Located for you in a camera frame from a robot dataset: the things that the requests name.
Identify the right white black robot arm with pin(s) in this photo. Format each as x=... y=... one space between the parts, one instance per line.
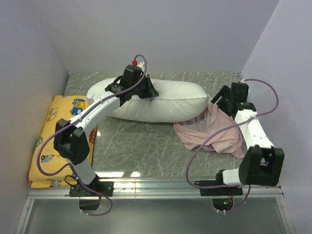
x=263 y=161

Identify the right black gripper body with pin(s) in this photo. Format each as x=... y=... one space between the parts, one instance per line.
x=224 y=103

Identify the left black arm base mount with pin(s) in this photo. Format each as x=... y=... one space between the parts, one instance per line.
x=89 y=199

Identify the front aluminium rail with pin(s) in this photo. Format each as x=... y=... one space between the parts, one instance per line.
x=130 y=188

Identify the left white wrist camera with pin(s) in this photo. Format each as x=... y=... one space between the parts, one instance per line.
x=139 y=64

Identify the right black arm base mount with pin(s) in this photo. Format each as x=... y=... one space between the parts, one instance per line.
x=222 y=198

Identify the right side aluminium rail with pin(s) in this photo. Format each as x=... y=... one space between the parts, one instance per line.
x=237 y=77

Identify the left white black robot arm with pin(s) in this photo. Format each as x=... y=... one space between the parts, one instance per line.
x=70 y=139

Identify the yellow car print pillow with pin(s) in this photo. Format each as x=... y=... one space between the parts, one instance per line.
x=64 y=107

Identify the aluminium rail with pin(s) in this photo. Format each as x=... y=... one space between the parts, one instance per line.
x=237 y=77
x=130 y=188

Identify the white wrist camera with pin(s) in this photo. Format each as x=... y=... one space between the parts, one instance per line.
x=139 y=64
x=242 y=81

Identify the white pillow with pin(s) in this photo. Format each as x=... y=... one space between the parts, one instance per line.
x=177 y=101

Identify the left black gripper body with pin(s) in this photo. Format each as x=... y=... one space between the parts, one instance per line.
x=138 y=88

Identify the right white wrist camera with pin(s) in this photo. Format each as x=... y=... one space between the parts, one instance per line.
x=242 y=81

